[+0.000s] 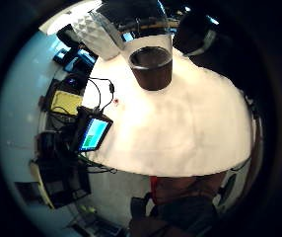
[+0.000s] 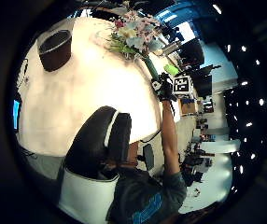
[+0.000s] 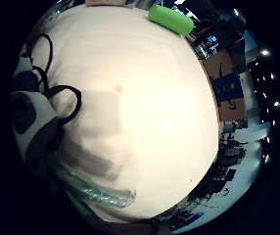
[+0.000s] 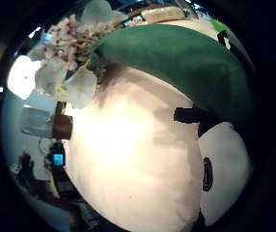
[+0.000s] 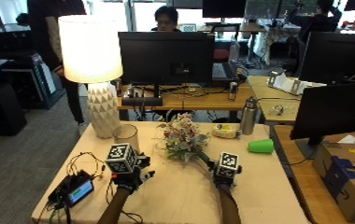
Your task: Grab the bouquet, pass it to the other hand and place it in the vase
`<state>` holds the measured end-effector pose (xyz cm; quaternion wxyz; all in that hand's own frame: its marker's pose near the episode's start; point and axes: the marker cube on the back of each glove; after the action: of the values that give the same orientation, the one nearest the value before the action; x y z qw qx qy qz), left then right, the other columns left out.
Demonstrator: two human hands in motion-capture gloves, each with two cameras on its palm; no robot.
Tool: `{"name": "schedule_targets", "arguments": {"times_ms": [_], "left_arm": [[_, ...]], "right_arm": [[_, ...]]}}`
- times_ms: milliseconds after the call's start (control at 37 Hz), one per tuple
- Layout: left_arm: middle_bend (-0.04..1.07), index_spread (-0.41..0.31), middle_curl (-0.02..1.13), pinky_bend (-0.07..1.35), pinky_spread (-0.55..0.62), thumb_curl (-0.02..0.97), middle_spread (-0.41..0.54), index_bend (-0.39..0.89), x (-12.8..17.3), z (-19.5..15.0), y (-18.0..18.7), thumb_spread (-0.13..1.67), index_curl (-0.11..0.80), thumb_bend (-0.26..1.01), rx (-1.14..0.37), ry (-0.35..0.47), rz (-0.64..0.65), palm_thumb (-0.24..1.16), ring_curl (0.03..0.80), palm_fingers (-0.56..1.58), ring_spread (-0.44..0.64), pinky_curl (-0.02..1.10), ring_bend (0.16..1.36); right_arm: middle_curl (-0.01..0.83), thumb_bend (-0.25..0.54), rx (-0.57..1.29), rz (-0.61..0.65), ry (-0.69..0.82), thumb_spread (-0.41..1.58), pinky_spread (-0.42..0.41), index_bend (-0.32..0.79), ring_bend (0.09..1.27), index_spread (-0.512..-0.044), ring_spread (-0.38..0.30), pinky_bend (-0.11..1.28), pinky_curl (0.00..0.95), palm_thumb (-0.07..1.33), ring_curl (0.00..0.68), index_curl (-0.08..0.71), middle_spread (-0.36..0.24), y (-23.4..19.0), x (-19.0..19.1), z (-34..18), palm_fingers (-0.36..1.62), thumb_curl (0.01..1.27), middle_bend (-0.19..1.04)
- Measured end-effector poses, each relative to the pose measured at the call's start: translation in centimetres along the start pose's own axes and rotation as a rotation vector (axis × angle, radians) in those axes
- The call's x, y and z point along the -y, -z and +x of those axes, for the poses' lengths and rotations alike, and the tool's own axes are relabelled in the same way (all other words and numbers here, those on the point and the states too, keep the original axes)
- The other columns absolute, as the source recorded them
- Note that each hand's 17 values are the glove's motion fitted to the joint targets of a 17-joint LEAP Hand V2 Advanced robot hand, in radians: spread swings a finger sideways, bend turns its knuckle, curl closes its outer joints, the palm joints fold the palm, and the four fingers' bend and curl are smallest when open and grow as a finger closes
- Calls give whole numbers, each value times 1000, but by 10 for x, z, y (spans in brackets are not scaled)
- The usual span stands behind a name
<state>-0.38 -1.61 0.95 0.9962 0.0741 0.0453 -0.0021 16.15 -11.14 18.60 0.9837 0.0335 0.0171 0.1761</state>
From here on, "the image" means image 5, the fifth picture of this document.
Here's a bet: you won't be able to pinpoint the small metal object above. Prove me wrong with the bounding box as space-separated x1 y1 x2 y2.
270 104 287 117

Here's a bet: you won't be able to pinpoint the checkered marker board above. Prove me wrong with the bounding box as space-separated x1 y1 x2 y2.
178 22 198 34

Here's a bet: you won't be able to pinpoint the brown wooden desk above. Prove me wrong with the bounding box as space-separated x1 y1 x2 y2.
271 124 355 224

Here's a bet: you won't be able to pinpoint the white table lamp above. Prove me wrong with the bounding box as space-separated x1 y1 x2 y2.
57 14 123 140

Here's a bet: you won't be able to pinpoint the black monitor on stand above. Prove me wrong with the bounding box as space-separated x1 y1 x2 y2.
118 31 215 107

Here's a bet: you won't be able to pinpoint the red chair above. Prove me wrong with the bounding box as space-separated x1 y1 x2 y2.
212 48 231 63

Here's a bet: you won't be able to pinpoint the cardboard box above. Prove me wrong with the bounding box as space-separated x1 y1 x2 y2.
310 142 355 224

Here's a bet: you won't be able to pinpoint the black background monitor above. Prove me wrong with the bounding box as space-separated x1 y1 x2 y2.
201 0 248 20

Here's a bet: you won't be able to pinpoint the black monitor with wide back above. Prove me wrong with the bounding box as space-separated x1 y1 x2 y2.
298 31 355 86

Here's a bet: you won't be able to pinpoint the silver drink can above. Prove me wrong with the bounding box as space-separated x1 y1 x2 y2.
227 80 239 102

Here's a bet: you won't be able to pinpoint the black storage rack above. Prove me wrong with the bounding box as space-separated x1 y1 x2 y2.
1 51 65 110

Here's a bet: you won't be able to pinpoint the green plastic cup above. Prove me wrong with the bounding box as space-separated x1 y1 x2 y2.
246 138 275 155

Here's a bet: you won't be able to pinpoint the thin black cables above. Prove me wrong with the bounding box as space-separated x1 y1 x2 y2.
65 151 106 180

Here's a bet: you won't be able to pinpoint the white paper sheet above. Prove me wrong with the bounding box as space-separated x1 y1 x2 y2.
335 133 355 145

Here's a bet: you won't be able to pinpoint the stainless steel bottle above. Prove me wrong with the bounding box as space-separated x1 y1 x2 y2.
239 96 260 136

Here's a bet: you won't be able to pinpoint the large white marker cube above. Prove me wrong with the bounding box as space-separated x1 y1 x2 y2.
103 142 139 175

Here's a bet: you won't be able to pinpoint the small white marker cube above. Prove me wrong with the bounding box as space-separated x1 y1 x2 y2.
216 151 240 176

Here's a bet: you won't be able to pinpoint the frosted glass vase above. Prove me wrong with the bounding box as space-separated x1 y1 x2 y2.
111 123 141 153

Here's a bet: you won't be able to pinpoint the black device with screen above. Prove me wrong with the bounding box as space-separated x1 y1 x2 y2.
46 169 97 209

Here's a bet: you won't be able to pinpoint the black monitor beside cardboard box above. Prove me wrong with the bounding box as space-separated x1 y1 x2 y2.
290 80 355 161

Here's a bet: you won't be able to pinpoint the white bracket parts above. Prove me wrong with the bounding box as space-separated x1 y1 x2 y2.
266 69 327 96

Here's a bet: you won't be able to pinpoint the artificial flower bouquet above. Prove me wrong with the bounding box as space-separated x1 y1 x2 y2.
157 112 212 165

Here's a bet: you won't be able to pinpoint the light wooden desk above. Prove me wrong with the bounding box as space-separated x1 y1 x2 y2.
246 75 326 125

